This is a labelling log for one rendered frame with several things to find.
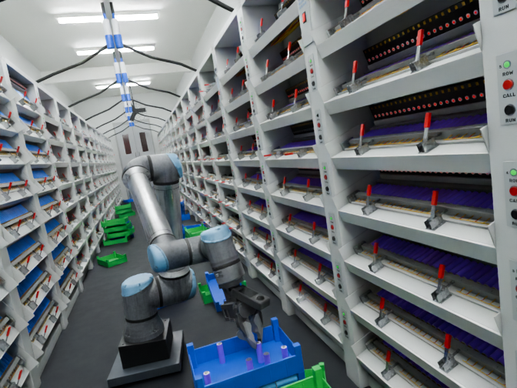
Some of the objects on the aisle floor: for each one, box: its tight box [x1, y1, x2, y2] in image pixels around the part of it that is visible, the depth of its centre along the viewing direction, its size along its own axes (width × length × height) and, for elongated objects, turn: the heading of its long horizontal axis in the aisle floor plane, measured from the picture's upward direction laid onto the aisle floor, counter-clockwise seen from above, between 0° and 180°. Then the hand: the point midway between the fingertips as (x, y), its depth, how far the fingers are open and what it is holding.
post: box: [236, 0, 299, 316], centre depth 201 cm, size 20×9×170 cm, turn 157°
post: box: [297, 0, 382, 388], centre depth 134 cm, size 20×9×170 cm, turn 157°
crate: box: [205, 272, 242, 312], centre depth 237 cm, size 30×20×8 cm
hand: (258, 342), depth 109 cm, fingers closed, pressing on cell
